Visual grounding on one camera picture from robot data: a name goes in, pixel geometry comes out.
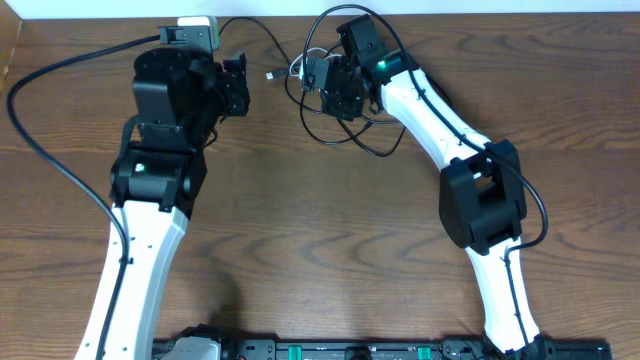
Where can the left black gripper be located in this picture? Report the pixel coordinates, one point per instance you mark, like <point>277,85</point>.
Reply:
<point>236,82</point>

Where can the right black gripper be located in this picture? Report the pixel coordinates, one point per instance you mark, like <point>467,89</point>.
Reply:
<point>338,106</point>

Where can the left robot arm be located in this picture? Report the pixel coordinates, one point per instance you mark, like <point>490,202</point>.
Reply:
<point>180,96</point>

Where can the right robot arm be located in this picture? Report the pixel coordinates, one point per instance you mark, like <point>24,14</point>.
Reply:
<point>481,188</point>

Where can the brown cardboard panel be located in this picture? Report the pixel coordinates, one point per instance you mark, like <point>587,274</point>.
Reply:
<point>10,29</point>

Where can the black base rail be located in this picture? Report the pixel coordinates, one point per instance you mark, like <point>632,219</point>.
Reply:
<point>206,342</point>

